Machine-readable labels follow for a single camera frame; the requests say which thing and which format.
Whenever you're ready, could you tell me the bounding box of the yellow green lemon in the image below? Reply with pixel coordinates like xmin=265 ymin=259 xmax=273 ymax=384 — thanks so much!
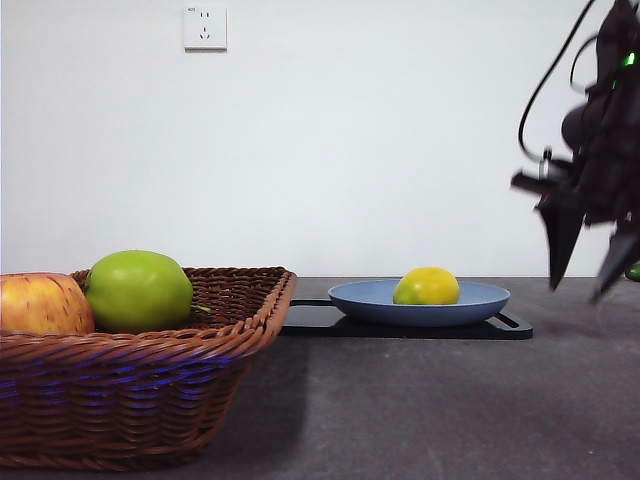
xmin=392 ymin=266 xmax=461 ymax=306

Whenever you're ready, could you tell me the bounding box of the blue round plate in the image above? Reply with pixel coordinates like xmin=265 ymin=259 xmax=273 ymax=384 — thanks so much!
xmin=327 ymin=279 xmax=512 ymax=328

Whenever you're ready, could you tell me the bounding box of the brown wicker basket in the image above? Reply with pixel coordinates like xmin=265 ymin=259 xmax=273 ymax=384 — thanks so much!
xmin=0 ymin=266 xmax=300 ymax=471

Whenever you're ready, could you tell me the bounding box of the black flat tray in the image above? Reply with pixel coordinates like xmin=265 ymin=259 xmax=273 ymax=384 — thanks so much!
xmin=279 ymin=299 xmax=535 ymax=341

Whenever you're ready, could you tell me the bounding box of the green apple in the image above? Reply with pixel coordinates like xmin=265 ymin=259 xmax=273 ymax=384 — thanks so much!
xmin=83 ymin=249 xmax=213 ymax=333

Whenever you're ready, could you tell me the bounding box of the red yellow apple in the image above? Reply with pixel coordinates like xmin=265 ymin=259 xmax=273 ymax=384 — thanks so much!
xmin=0 ymin=272 xmax=96 ymax=335

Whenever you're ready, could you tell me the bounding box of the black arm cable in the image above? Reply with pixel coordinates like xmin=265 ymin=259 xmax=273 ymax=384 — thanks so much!
xmin=518 ymin=0 xmax=599 ymax=161

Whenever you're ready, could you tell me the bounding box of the white wall socket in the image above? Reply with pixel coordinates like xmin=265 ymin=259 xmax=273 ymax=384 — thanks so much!
xmin=183 ymin=5 xmax=228 ymax=52

